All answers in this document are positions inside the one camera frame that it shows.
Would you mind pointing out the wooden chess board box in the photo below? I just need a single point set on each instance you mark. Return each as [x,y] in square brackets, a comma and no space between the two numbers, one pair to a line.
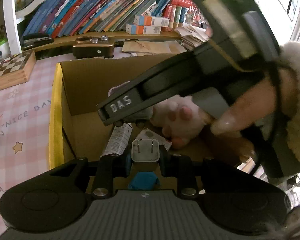
[16,69]

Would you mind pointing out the green lid white jar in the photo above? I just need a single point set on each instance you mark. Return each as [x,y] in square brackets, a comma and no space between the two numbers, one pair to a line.
[4,49]

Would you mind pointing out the person right hand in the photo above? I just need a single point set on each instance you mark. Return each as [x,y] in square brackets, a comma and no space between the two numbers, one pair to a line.
[260,101]

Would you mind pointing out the white spray bottle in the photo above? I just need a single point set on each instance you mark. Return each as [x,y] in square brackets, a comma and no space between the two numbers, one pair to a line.
[118,140]

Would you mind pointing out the yellow cardboard box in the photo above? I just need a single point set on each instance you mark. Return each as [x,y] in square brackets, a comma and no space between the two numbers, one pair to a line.
[78,86]

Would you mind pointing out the white power adapter plug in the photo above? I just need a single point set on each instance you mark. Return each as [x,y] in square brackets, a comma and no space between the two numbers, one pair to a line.
[145,154]

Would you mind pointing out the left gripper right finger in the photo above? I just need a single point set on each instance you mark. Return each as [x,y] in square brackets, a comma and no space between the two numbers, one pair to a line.
[180,167]

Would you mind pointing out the orange white small box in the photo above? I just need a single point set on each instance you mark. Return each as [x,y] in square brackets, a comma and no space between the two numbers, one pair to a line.
[151,21]

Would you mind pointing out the white wooden bookshelf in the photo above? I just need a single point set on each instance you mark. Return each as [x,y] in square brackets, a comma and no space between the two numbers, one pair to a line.
[66,20]

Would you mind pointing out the blue glove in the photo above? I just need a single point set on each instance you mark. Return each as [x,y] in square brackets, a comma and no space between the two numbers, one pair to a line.
[144,181]

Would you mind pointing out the pink plush pig toy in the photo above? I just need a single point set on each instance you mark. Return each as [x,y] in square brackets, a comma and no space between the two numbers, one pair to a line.
[179,119]

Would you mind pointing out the pink checkered tablecloth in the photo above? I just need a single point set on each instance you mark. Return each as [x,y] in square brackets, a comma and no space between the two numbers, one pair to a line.
[24,126]

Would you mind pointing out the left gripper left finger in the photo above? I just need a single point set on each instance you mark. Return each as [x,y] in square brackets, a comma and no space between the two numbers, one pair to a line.
[106,170]

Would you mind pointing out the black stapler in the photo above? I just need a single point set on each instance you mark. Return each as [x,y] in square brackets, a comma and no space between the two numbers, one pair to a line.
[35,40]

